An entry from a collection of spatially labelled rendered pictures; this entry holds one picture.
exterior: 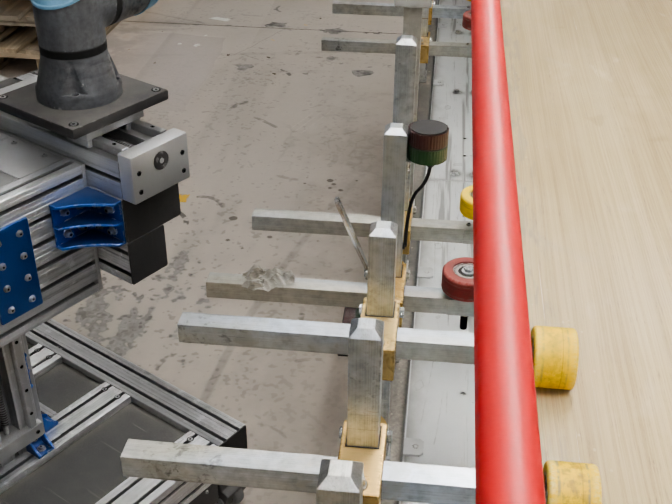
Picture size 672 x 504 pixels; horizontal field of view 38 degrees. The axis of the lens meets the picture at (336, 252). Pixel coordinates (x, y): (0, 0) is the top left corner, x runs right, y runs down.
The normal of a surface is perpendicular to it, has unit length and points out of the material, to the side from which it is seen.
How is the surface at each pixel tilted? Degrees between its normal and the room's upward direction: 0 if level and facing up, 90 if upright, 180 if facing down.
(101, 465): 0
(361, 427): 90
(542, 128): 0
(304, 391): 0
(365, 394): 90
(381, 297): 90
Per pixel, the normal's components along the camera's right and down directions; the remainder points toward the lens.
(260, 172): 0.00, -0.85
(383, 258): -0.11, 0.52
